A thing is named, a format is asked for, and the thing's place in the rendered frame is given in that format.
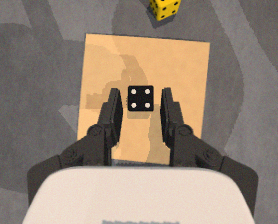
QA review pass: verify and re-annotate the orange mat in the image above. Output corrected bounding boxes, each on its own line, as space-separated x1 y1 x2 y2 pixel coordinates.
77 34 210 164

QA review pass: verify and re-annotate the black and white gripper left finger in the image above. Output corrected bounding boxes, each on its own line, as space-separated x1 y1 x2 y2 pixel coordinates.
27 88 123 207

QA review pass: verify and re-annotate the yellow die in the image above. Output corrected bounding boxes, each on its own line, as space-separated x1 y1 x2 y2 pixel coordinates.
149 0 181 20

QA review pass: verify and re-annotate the black die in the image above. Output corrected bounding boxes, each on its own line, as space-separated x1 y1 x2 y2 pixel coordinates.
128 85 154 112

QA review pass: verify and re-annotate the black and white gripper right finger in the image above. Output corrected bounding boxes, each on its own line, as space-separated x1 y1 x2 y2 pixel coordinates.
160 87 258 218

